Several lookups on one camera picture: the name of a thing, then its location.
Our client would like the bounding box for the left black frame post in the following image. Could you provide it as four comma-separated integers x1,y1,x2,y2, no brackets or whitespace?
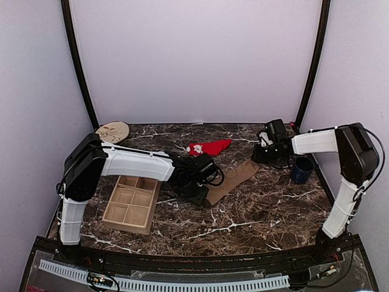
60,0,100,130

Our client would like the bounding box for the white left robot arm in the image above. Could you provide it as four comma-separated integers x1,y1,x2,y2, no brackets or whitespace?
56,133,218,265

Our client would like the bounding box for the tan ribbed sock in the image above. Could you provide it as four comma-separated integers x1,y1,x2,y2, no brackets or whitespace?
202,159,259,207

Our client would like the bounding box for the small green circuit board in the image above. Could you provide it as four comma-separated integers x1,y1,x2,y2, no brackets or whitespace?
87,273,114,287

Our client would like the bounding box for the red patterned sock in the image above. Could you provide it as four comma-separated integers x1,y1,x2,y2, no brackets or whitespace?
186,139,232,156

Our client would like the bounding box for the right black frame post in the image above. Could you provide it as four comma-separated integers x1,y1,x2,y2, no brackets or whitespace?
294,0,331,131

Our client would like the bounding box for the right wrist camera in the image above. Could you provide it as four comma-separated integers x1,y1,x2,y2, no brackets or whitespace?
257,119,287,147

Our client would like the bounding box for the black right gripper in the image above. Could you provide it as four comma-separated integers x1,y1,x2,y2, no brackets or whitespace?
251,142,284,165

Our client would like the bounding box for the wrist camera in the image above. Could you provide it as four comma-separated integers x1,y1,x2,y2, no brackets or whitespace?
257,119,287,147
191,153,218,184

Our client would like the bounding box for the white slotted cable duct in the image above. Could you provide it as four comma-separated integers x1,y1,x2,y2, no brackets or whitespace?
38,260,290,291

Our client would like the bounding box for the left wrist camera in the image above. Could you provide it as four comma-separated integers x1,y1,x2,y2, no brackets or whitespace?
191,153,218,184

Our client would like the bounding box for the wooden compartment tray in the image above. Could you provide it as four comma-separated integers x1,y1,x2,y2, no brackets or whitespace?
102,176,161,235

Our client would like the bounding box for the black frame post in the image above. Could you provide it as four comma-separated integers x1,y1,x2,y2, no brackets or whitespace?
60,0,100,130
294,0,331,131

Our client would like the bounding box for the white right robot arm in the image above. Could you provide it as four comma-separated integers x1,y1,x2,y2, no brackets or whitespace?
251,119,385,239

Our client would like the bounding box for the dark blue mug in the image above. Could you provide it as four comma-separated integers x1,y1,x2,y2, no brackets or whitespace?
291,157,314,184

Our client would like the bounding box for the black front rail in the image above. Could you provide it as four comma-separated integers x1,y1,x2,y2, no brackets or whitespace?
30,234,362,274

